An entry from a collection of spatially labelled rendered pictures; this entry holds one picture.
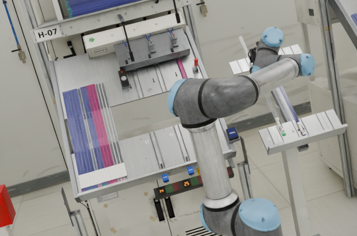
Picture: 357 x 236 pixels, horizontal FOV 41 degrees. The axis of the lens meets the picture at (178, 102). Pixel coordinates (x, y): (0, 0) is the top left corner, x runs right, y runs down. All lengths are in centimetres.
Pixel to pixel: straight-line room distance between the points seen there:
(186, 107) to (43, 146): 276
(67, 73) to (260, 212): 124
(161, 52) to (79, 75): 40
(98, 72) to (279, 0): 217
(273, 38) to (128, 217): 120
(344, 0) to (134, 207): 148
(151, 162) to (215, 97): 79
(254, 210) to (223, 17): 264
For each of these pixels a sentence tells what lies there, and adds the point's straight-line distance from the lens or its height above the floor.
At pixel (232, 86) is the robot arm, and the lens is 132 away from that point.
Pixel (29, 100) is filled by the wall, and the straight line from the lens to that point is 393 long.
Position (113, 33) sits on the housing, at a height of 127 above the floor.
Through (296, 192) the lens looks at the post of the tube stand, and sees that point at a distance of 235.
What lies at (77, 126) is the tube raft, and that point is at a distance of 214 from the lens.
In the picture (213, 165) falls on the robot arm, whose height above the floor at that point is 92.
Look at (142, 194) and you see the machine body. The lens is 238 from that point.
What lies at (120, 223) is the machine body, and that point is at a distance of 244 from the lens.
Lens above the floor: 154
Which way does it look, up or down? 16 degrees down
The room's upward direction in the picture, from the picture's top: 14 degrees counter-clockwise
